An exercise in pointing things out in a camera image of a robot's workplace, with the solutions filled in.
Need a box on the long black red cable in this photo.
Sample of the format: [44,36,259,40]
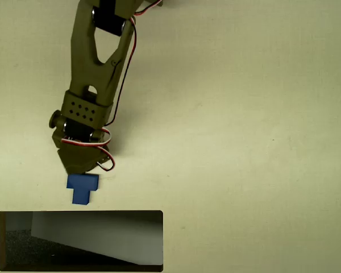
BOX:
[104,15,138,126]

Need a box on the red white black wrist cable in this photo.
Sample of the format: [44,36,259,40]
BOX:
[61,127,113,149]

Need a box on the blue T-shaped block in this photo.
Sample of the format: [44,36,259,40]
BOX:
[66,173,100,206]

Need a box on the rectangular bin opening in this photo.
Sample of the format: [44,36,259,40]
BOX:
[0,210,164,273]

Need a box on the red white black gripper cable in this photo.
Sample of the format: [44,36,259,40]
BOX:
[96,147,116,172]

